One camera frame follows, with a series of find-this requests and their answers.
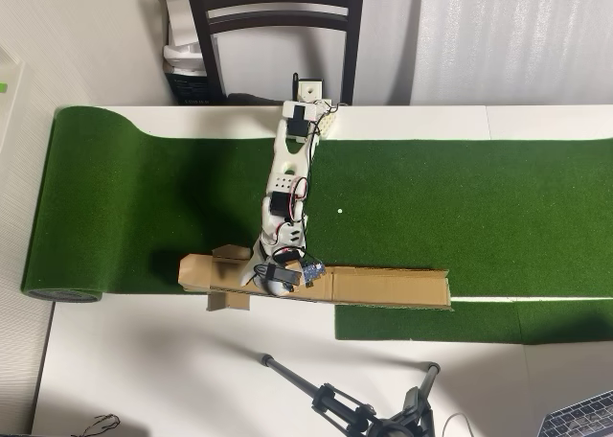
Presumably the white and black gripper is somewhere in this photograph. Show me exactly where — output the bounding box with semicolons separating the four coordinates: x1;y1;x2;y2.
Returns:
239;237;308;288

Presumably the white golf ball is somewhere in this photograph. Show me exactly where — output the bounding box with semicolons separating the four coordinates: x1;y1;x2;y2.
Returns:
264;277;294;298

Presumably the long green turf mat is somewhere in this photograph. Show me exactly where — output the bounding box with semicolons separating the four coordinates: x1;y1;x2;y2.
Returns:
21;104;613;307

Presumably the brown cardboard ramp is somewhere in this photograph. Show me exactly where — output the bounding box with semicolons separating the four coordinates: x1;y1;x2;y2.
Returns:
177;242;454;312

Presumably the black tripod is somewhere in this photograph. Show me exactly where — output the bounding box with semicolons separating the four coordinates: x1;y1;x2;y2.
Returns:
258;353;442;437

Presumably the small green turf piece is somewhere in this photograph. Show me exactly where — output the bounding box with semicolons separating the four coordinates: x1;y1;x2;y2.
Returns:
333;298;613;346

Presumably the black box with text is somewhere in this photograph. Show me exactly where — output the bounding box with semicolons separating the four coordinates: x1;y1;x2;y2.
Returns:
164;67;227;106

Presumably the white plastic appliance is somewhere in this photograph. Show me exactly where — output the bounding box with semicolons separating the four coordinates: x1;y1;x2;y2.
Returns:
151;0;208;74

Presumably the white box with green label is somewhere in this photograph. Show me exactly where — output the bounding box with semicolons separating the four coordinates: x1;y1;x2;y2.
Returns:
0;46;37;179

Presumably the white curtain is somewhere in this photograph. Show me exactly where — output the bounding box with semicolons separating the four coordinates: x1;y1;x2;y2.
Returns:
411;0;613;106

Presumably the blue camera circuit board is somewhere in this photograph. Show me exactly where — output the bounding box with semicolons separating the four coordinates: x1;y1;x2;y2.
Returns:
300;263;327;286

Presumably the thin black wire tangle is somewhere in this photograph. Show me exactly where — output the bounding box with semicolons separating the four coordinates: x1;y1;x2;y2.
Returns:
80;412;122;434

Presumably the thin white cable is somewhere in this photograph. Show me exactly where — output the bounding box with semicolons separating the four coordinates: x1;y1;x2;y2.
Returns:
442;411;475;437

